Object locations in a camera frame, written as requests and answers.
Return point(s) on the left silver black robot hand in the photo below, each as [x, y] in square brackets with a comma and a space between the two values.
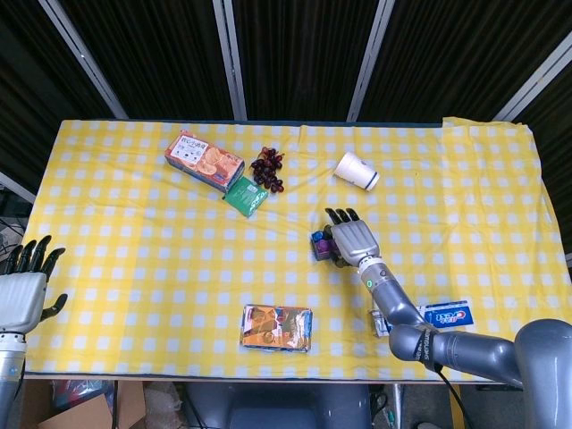
[20, 299]

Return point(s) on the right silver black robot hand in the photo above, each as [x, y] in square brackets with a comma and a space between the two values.
[355, 239]

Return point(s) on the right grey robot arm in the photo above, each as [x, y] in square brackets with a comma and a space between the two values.
[469, 348]

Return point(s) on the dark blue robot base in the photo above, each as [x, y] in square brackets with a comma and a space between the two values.
[277, 406]

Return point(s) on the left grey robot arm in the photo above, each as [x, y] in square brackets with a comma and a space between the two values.
[9, 380]

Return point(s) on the yellow checkered tablecloth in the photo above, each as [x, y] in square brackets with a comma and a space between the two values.
[179, 268]

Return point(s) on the blue four-stud building block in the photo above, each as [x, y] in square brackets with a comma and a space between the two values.
[319, 234]

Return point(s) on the white paper cup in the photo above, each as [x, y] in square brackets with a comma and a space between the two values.
[355, 172]

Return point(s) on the red bag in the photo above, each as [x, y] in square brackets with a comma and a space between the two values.
[76, 393]

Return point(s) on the dark red grape bunch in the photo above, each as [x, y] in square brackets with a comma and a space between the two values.
[266, 170]

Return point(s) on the green snack packet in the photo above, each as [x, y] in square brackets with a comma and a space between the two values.
[246, 196]

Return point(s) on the white blue toothpaste box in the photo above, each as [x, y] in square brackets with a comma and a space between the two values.
[447, 315]

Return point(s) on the crushed orange blue carton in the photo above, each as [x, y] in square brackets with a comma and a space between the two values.
[275, 328]

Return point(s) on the brown cardboard box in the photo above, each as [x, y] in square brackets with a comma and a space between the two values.
[89, 418]

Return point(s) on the orange blue cracker box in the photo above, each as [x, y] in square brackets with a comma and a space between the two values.
[203, 161]

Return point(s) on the silver partition post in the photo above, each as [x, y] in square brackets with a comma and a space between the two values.
[85, 62]
[371, 58]
[536, 76]
[230, 58]
[15, 187]

